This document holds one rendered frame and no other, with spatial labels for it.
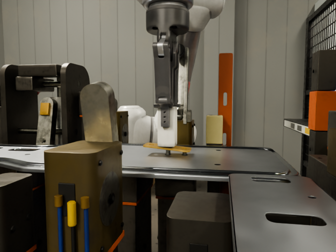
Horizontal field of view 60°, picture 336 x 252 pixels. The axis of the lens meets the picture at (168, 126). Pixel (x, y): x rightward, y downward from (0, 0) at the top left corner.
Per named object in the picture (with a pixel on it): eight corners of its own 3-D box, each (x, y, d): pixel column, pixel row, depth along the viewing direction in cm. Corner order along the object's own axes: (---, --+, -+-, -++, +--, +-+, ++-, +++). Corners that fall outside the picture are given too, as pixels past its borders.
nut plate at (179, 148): (142, 146, 51) (142, 140, 51) (147, 143, 55) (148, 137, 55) (189, 152, 50) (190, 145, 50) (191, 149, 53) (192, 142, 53)
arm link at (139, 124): (110, 147, 144) (113, 103, 143) (146, 149, 147) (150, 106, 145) (107, 153, 128) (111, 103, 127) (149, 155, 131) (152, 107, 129)
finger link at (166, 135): (175, 106, 51) (174, 106, 50) (175, 146, 51) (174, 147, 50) (158, 106, 51) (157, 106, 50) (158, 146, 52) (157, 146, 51)
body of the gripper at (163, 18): (152, 17, 55) (152, 66, 56) (139, 2, 47) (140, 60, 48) (191, 15, 54) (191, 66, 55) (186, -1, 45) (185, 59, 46)
